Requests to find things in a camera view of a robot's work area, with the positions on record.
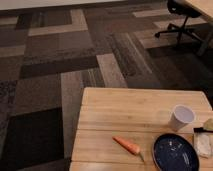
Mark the orange carrot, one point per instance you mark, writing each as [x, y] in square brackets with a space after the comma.
[130, 146]

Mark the wooden desk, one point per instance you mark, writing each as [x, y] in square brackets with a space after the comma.
[205, 7]

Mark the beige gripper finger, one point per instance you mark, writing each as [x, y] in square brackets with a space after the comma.
[208, 125]

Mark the white paper cup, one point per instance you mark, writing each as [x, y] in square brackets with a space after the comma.
[180, 117]

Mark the white sponge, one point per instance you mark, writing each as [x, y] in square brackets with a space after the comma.
[203, 144]

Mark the dark blue plate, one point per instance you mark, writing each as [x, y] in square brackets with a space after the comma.
[172, 152]

